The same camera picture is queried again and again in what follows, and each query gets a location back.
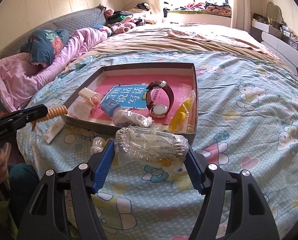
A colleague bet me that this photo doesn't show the orange spiral hair tie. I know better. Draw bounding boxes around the orange spiral hair tie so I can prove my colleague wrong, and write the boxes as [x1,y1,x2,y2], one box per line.
[30,104,69,132]

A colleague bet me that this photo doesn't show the cream hair claw clip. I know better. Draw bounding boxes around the cream hair claw clip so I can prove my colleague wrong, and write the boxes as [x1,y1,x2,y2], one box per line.
[78,87,101,105]

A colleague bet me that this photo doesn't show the dark jewelry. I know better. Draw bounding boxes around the dark jewelry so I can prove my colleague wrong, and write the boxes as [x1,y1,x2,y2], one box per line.
[113,107,154,128]

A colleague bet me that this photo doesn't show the bracelet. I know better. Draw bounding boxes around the bracelet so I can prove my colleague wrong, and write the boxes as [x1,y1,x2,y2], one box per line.
[114,125,190,165]

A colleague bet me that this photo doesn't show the person's left hand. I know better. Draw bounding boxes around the person's left hand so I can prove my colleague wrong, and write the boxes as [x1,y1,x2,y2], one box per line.
[0,148,9,184]

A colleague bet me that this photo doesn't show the pink quilt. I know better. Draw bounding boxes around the pink quilt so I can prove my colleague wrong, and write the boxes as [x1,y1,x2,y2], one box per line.
[0,26,112,116]

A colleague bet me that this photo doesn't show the earring card white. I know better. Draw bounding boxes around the earring card white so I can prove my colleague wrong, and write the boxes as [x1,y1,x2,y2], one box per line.
[68,101,95,121]

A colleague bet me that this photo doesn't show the teal floral pillow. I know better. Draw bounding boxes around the teal floral pillow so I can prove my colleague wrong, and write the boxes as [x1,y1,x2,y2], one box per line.
[20,29,70,68]

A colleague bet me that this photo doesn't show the pearl hair clip pair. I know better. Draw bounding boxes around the pearl hair clip pair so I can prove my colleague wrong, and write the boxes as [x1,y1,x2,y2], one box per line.
[90,137,114,154]

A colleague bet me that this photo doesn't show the hello kitty blue bedsheet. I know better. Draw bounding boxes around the hello kitty blue bedsheet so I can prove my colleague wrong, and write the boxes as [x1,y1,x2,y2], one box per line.
[29,51,298,239]

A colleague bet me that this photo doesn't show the small blue box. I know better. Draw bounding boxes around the small blue box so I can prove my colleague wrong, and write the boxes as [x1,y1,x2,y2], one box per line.
[100,98,121,118]

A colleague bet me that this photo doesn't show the yellow item in plastic bag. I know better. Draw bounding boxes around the yellow item in plastic bag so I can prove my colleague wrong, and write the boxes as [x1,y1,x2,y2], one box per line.
[169,90,196,133]

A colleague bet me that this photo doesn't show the grey quilted headboard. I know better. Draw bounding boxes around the grey quilted headboard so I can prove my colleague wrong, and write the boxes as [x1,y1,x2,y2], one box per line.
[0,4,106,59]

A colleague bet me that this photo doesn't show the dark cardboard box tray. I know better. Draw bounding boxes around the dark cardboard box tray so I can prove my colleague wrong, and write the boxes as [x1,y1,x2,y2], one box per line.
[62,62,198,135]

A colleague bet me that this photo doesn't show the pink book blue label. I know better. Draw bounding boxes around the pink book blue label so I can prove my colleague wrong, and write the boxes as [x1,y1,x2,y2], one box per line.
[94,74,196,124]

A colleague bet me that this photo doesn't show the clothes pile at bedhead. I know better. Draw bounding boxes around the clothes pile at bedhead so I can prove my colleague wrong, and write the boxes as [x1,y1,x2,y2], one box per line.
[104,3,157,35]

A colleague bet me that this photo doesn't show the tan brown blanket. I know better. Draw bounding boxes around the tan brown blanket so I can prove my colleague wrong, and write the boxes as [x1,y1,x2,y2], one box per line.
[67,23,290,70]

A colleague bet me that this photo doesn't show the grey white dresser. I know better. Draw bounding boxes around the grey white dresser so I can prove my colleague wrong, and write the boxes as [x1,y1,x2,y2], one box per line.
[250,21,298,77]

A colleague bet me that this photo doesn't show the pink floral blanket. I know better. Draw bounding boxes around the pink floral blanket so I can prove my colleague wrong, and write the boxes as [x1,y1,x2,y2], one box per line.
[167,22,261,50]

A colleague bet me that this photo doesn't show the vanity mirror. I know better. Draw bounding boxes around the vanity mirror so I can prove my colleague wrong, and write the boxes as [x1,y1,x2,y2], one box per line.
[266,2,284,24]

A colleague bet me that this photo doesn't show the clothes pile on windowsill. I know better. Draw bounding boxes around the clothes pile on windowsill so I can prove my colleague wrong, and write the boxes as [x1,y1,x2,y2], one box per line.
[163,1,231,17]

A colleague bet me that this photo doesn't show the brown strap wristwatch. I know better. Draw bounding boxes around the brown strap wristwatch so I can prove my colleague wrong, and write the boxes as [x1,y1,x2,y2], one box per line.
[146,80,174,119]

